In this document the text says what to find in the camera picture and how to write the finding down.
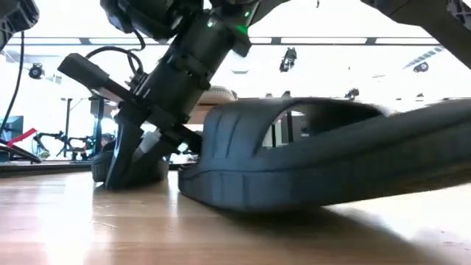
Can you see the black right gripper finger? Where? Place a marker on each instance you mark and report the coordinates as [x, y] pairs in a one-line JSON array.
[[154, 156], [123, 154]]

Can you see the wall monitor screen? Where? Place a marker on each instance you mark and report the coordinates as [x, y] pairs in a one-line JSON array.
[[13, 127]]

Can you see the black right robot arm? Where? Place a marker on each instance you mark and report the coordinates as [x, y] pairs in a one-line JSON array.
[[423, 14]]

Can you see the black foam slide sandal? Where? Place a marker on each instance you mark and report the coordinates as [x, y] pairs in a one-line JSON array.
[[101, 167], [294, 176]]

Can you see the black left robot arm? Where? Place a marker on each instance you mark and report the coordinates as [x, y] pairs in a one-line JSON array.
[[14, 14]]

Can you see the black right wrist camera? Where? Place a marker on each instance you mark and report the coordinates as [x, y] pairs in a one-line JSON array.
[[154, 16]]

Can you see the black metal table frame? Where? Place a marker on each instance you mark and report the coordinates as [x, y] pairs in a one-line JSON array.
[[44, 168]]

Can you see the red strip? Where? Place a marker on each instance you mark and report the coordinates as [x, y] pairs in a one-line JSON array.
[[22, 137]]

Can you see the background black robot arm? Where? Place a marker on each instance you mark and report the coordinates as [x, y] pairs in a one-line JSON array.
[[66, 141]]

